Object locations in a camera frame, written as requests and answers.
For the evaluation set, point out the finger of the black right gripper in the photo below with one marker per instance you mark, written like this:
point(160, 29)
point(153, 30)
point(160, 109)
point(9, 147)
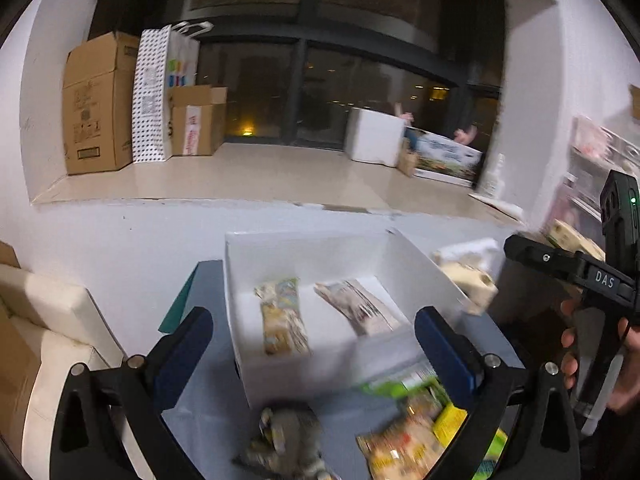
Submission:
point(548, 260)

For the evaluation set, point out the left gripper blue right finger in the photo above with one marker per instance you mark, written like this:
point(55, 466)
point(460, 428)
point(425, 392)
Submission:
point(454, 359)

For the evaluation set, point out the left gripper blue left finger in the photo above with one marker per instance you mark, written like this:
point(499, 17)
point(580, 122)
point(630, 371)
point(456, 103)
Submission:
point(176, 355)

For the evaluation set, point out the green snack bag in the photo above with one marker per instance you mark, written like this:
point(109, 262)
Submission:
point(417, 378)

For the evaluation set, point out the yellow snack bag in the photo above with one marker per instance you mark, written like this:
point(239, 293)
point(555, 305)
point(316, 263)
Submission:
point(448, 423)

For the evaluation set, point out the orange corn cake snack bag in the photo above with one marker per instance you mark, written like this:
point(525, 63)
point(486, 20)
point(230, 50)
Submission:
point(407, 448)

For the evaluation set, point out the person's right hand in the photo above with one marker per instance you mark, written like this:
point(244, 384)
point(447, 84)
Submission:
point(625, 394)

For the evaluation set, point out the beige tissue box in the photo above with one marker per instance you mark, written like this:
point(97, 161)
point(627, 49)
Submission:
point(468, 266)

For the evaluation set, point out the white bottle on ledge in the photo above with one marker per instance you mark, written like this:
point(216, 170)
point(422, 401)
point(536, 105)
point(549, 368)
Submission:
point(491, 185)

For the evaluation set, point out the yellow patterned snack pack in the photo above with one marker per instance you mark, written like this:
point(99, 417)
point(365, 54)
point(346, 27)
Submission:
point(282, 326)

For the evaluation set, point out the white plastic drawer shelf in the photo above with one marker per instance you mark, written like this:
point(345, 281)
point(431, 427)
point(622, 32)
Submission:
point(594, 151)

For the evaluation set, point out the cream sofa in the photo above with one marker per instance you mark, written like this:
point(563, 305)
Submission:
point(62, 325)

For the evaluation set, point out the beige striped snack pack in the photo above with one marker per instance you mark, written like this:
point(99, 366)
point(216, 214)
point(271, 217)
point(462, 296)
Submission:
point(367, 315)

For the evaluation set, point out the grey crumpled snack pack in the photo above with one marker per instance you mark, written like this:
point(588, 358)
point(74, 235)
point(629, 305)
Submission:
point(287, 446)

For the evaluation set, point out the white open storage box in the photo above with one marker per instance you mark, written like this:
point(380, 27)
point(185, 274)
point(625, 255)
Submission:
point(385, 263)

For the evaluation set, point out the printed landscape carton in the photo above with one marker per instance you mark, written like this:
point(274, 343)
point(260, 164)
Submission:
point(430, 156)

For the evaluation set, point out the white foam box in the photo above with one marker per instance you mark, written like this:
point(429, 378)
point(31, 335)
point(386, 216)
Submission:
point(373, 137)

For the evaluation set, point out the small open cardboard box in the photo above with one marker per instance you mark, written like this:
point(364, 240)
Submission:
point(198, 119)

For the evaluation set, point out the tall brown cardboard box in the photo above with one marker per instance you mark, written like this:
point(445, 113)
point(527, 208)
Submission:
point(97, 104)

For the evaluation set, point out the white dotted paper bag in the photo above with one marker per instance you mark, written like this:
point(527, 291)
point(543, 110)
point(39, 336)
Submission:
point(167, 59)

